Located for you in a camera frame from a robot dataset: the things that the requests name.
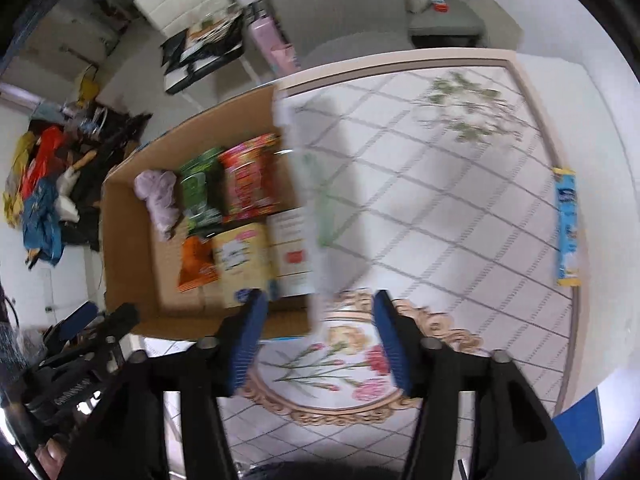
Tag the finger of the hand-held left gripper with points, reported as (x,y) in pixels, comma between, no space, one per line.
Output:
(72,322)
(117,322)

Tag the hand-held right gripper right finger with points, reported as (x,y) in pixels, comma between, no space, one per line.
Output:
(395,345)

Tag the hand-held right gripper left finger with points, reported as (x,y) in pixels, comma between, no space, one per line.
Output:
(245,345)

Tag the cardboard box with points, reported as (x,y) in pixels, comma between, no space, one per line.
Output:
(130,260)

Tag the white yellow tissue pack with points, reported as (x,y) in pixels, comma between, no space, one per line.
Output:
(240,260)

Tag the orange snack packet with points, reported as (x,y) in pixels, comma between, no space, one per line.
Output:
(197,265)

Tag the white card packet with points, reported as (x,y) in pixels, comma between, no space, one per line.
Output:
(290,245)

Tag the purple cloth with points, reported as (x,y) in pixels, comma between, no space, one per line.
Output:
(160,200)

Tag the green snack packet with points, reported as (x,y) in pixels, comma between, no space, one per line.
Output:
(200,190)

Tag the red snack packet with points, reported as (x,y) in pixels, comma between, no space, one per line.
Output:
(247,180)

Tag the blue yellow stick packet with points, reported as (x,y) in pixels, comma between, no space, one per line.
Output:
(567,225)

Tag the person's left forearm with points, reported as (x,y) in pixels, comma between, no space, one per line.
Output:
(15,350)

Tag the blue cloth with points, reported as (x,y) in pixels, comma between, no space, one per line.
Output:
(42,220)

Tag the yellow cloth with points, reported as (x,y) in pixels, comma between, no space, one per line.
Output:
(17,175)

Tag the red bag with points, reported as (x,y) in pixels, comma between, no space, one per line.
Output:
(42,160)

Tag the pile of clothes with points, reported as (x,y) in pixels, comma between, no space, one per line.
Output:
(110,135)

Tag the blue stool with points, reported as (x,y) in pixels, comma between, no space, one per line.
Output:
(582,427)

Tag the yellow box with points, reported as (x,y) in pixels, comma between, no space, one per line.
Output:
(89,85)

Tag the black bag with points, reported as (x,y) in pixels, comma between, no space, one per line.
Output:
(174,52)

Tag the pile of papers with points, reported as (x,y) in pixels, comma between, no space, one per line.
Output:
(215,32)

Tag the pink suitcase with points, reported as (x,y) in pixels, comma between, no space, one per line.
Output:
(272,35)

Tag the grey chair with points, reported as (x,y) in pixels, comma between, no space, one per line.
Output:
(350,5)
(445,25)

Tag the small red box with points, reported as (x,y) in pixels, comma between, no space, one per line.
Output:
(440,4)

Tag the white board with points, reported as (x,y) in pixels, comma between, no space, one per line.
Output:
(495,15)

